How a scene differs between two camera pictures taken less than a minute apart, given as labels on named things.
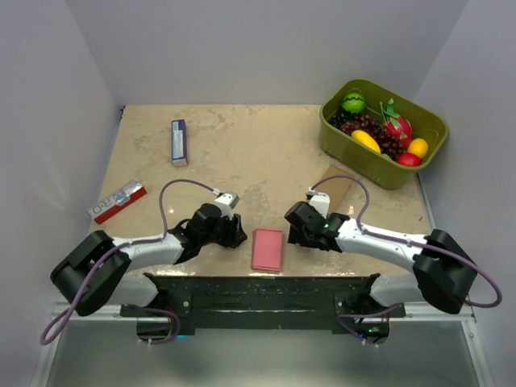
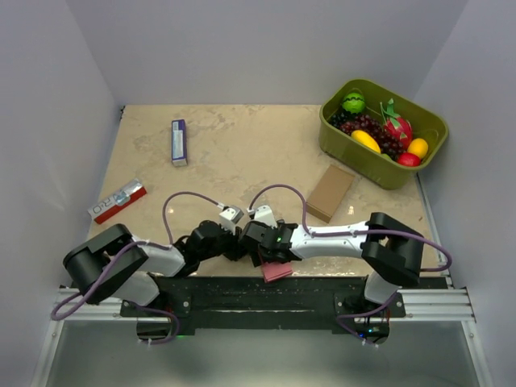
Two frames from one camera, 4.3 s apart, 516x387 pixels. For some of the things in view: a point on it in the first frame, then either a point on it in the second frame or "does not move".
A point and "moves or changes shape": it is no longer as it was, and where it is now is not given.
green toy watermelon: (353, 102) does not move
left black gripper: (235, 233) to (237, 251)
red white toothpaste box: (108, 207) does not move
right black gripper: (297, 237) to (256, 258)
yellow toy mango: (364, 139) does not move
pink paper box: (267, 249) moves or changes shape
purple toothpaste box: (179, 143) does not move
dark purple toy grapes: (349, 122) does not move
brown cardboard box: (336, 188) does not move
